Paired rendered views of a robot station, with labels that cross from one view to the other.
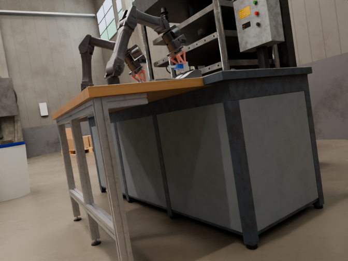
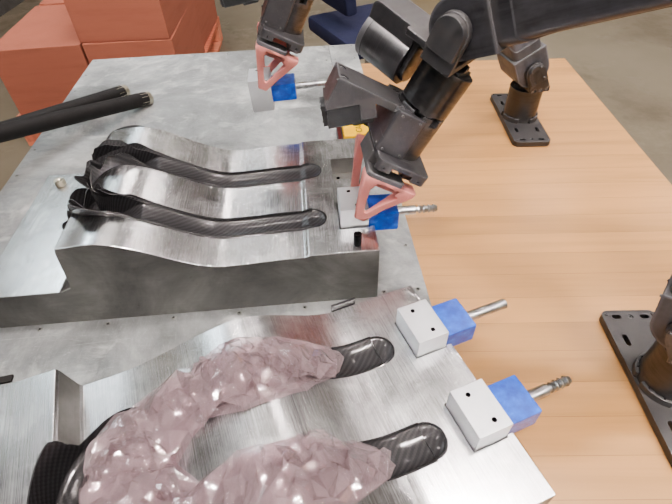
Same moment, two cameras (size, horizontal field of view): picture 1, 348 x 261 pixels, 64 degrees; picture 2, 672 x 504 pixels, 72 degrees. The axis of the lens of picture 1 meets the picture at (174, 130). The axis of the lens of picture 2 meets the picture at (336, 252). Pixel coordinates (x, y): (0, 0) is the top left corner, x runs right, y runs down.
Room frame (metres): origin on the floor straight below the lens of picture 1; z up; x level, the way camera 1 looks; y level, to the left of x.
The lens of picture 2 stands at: (2.30, 0.37, 1.29)
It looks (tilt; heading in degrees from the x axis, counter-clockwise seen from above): 45 degrees down; 211
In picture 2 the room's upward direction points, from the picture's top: 2 degrees counter-clockwise
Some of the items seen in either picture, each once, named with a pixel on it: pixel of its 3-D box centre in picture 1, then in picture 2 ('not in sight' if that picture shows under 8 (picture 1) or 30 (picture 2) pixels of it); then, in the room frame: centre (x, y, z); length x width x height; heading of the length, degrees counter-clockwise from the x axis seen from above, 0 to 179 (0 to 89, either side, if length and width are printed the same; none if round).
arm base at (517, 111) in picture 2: (113, 85); (522, 102); (1.37, 0.26, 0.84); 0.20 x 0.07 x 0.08; 29
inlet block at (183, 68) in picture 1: (177, 67); (289, 86); (1.69, -0.08, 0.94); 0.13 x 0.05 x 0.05; 124
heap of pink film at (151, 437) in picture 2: not in sight; (230, 437); (2.21, 0.20, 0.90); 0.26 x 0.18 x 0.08; 141
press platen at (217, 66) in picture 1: (213, 75); not in sight; (2.98, -0.51, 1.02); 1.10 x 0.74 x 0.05; 34
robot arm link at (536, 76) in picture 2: (113, 72); (527, 71); (1.38, 0.25, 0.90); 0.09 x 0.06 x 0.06; 45
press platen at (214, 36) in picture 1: (209, 51); not in sight; (2.98, -0.51, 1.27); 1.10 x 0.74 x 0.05; 34
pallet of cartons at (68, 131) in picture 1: (80, 139); not in sight; (8.63, 2.91, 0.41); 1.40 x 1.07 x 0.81; 30
